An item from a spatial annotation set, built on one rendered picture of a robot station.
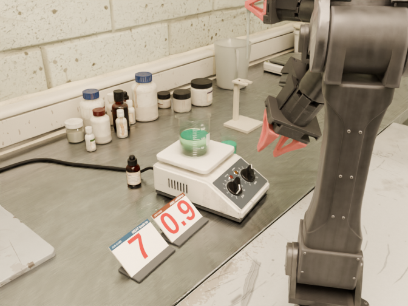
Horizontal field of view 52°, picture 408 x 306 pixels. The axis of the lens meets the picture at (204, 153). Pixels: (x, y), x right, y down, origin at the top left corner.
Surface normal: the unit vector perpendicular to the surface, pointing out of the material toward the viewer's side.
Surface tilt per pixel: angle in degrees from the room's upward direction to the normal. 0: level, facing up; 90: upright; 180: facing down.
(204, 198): 90
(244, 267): 0
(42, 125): 90
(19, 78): 90
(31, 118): 90
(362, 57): 108
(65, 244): 0
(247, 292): 0
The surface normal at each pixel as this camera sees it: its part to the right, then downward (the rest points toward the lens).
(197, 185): -0.52, 0.40
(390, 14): -0.10, -0.50
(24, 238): 0.00, -0.89
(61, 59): 0.75, 0.30
